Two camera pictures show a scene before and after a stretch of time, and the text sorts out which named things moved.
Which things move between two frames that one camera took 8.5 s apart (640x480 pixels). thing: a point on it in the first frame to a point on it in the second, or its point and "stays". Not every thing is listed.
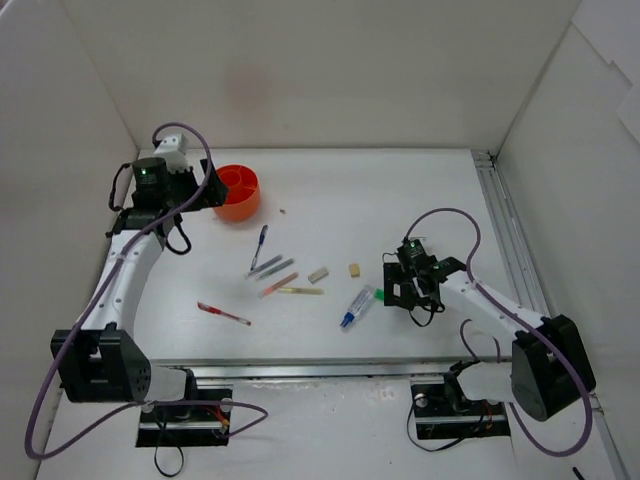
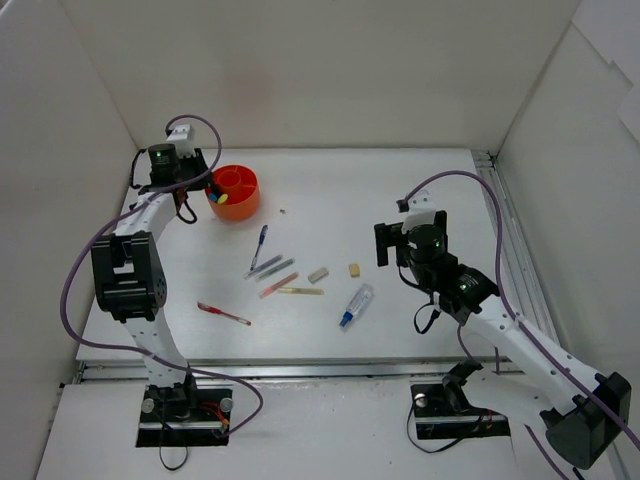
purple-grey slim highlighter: x=262 y=266 stays
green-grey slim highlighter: x=276 y=269 stays
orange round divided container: x=243 y=194 stays
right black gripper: x=396 y=288 to x=383 y=240
